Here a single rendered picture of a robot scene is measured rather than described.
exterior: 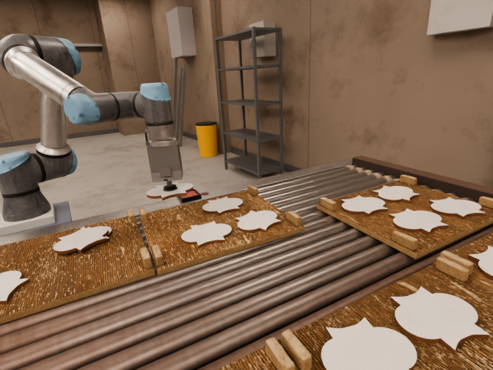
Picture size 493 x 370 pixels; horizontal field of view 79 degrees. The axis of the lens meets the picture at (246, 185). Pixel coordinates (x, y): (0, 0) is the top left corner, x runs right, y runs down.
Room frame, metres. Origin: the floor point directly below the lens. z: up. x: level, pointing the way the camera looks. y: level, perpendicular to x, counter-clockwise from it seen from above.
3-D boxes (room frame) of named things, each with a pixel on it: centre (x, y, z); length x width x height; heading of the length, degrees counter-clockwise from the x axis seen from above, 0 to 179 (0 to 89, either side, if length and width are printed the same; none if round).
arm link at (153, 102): (0.86, 0.24, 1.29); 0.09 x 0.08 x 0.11; 59
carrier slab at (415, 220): (0.84, -0.49, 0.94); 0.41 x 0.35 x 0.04; 117
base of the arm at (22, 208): (1.06, 0.84, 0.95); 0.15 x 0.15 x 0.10
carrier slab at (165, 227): (0.83, 0.10, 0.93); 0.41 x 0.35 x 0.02; 114
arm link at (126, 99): (0.90, 0.33, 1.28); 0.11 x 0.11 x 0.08; 59
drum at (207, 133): (5.49, 0.67, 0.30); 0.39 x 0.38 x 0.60; 121
